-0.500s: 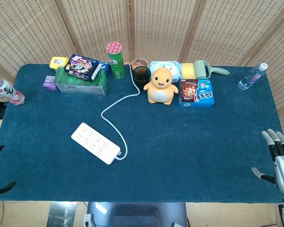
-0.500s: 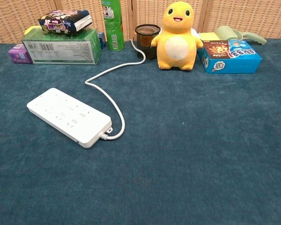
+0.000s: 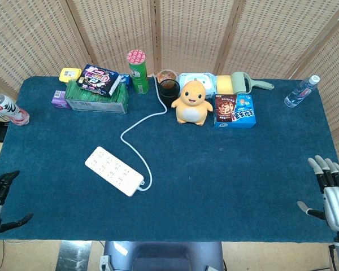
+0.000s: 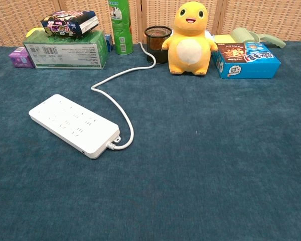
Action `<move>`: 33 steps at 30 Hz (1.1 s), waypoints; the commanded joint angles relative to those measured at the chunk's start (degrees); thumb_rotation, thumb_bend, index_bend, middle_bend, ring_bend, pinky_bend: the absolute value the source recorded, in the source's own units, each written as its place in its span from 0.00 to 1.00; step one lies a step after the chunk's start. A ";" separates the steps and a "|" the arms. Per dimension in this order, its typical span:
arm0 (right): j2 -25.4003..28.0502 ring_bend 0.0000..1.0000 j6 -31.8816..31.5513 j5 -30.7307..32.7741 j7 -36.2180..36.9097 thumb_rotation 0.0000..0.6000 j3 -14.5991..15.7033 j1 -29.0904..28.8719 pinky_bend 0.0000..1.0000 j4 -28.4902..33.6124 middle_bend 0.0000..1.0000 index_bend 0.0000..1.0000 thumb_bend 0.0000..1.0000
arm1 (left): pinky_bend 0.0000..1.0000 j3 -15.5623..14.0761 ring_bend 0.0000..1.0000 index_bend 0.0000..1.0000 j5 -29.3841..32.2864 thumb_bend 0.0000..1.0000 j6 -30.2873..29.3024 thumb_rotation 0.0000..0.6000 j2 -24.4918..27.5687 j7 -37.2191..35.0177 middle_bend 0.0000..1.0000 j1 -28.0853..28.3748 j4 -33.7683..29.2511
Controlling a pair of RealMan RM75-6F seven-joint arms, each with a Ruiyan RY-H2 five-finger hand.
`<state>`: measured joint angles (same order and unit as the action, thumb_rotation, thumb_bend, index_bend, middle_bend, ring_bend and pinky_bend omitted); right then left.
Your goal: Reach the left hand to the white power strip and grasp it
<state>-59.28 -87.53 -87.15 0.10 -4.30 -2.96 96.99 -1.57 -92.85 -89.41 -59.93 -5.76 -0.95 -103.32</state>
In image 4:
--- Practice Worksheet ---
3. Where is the white power strip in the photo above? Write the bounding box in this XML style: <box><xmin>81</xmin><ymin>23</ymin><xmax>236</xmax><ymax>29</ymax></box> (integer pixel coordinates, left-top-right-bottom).
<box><xmin>28</xmin><ymin>93</ymin><xmax>121</xmax><ymax>160</ymax></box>

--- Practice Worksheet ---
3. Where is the dark blue table cloth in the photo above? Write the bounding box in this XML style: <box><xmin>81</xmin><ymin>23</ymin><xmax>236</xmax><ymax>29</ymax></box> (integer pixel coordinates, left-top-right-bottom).
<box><xmin>0</xmin><ymin>40</ymin><xmax>301</xmax><ymax>241</ymax></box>

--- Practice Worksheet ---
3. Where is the black mesh cup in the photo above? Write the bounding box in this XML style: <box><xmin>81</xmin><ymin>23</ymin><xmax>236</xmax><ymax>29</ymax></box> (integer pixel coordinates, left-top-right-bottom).
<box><xmin>144</xmin><ymin>26</ymin><xmax>173</xmax><ymax>64</ymax></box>

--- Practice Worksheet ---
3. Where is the yellow plush dinosaur toy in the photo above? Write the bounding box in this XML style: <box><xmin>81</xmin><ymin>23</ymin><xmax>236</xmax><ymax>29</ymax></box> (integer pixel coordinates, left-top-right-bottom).
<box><xmin>161</xmin><ymin>2</ymin><xmax>218</xmax><ymax>75</ymax></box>

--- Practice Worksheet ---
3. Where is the small blue box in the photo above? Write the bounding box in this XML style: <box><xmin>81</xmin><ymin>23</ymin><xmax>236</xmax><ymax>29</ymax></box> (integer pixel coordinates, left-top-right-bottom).
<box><xmin>104</xmin><ymin>34</ymin><xmax>115</xmax><ymax>53</ymax></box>

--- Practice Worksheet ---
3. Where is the green chips can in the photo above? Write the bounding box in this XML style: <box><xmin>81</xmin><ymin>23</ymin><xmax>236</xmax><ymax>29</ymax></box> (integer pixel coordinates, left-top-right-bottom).
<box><xmin>108</xmin><ymin>0</ymin><xmax>134</xmax><ymax>55</ymax></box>

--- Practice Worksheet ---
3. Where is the green cardboard box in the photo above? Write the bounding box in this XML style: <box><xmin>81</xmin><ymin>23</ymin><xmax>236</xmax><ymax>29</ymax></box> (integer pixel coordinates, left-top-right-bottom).
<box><xmin>23</xmin><ymin>30</ymin><xmax>109</xmax><ymax>70</ymax></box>

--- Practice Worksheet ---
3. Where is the blue cookie box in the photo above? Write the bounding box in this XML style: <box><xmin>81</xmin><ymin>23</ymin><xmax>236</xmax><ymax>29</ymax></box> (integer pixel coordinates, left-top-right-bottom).
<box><xmin>211</xmin><ymin>42</ymin><xmax>281</xmax><ymax>80</ymax></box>

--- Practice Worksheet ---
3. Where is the pale green lint roller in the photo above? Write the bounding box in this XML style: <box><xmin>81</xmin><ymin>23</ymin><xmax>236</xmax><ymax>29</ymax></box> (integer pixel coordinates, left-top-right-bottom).
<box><xmin>230</xmin><ymin>27</ymin><xmax>286</xmax><ymax>49</ymax></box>

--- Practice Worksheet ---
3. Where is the black snack bag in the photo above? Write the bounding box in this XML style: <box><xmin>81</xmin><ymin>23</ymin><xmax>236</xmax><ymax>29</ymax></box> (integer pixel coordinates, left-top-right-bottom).
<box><xmin>40</xmin><ymin>10</ymin><xmax>99</xmax><ymax>38</ymax></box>

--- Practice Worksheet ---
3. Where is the small purple box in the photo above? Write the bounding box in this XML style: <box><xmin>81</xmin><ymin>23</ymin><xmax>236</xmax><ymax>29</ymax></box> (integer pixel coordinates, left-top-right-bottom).
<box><xmin>8</xmin><ymin>47</ymin><xmax>35</xmax><ymax>69</ymax></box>

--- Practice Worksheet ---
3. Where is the yellow plastic container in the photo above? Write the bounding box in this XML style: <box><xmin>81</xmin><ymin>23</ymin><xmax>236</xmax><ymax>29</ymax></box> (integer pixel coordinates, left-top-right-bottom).
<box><xmin>26</xmin><ymin>27</ymin><xmax>46</xmax><ymax>38</ymax></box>

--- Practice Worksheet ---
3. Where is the woven folding screen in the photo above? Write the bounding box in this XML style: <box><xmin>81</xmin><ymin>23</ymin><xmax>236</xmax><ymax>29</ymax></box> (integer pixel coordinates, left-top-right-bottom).
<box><xmin>0</xmin><ymin>0</ymin><xmax>301</xmax><ymax>49</ymax></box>

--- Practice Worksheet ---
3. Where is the white power cable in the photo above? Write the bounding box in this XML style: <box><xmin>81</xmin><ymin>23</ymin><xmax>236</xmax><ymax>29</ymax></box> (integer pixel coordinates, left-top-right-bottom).
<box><xmin>90</xmin><ymin>41</ymin><xmax>157</xmax><ymax>151</ymax></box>

